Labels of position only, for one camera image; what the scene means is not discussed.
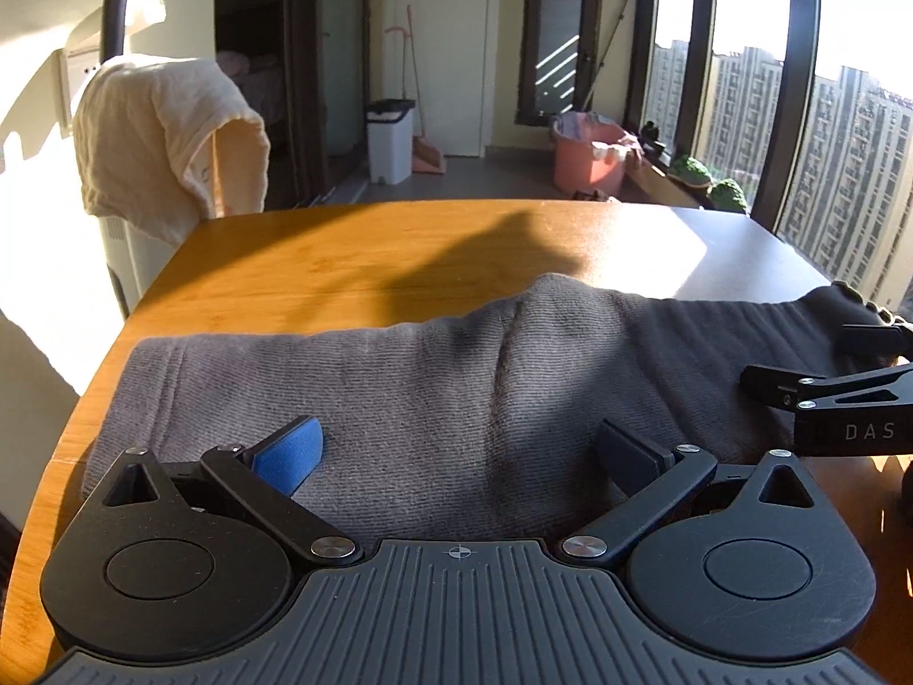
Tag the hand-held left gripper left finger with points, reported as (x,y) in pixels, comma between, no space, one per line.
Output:
(289,457)

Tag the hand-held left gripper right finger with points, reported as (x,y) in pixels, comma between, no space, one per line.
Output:
(628,453)

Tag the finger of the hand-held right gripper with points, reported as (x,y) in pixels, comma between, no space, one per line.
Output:
(874,340)
(770,385)

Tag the dark grey knitted sweater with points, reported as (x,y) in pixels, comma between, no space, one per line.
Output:
(428,399)

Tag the round green potted plant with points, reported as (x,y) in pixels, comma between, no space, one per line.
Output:
(690,170)
(729,196)

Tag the white floor appliance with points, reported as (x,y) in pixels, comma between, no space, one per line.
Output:
(135,264)

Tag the small dark figurine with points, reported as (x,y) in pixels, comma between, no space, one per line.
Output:
(653,139)

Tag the pink plastic bucket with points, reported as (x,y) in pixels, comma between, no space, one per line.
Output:
(588,160)

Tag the white trash bin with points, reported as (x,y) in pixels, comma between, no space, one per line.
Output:
(389,146)

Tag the pink broom and dustpan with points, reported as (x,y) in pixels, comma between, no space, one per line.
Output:
(428,157)

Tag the cream towel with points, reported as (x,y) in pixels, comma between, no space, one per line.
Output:
(150,135)

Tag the bed with pink bedding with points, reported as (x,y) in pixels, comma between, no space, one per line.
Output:
(246,85)

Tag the dark framed glass door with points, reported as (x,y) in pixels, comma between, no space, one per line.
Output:
(556,50)

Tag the pink broom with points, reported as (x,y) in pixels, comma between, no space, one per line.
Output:
(414,71)

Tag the black curved pole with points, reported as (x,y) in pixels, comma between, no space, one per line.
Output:
(114,0)

